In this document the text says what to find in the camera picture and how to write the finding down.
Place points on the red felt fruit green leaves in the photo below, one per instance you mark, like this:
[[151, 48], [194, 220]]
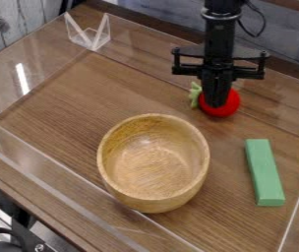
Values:
[[198, 102]]

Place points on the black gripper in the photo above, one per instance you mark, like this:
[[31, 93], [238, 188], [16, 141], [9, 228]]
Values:
[[218, 55]]

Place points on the green rectangular block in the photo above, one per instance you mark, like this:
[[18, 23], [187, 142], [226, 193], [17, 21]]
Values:
[[262, 165]]

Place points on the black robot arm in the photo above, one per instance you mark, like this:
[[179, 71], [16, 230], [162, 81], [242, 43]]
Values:
[[223, 6]]

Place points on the clear acrylic corner bracket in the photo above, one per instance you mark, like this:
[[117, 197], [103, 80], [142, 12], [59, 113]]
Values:
[[89, 38]]

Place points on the black camera mount with cable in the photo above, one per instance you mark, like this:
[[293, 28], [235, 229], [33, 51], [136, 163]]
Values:
[[22, 240]]

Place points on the wooden bowl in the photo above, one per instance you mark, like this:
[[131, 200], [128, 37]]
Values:
[[152, 160]]

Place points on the clear acrylic tray walls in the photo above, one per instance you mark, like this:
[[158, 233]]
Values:
[[63, 96]]

